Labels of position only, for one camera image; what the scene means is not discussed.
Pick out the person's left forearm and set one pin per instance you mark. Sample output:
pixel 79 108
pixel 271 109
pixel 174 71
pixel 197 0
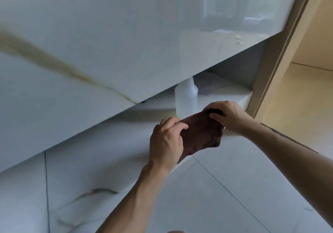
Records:
pixel 135 201

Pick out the person's left hand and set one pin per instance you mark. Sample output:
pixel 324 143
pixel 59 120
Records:
pixel 162 147

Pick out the person's left fingers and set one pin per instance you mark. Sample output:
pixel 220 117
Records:
pixel 174 124

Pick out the beige door frame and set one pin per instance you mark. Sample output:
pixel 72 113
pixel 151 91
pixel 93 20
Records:
pixel 279 51

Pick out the dark brown cloth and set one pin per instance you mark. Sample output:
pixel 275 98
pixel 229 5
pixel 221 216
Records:
pixel 201 135

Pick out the person's right hand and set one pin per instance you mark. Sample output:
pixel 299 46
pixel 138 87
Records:
pixel 234 118

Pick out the translucent white plastic bottle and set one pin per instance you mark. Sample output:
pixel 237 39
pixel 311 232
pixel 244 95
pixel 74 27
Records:
pixel 186 97

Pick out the person's right forearm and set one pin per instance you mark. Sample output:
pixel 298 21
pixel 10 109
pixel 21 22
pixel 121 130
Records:
pixel 291 157

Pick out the person's right thumb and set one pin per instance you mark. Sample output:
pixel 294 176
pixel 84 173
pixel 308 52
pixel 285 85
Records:
pixel 216 117

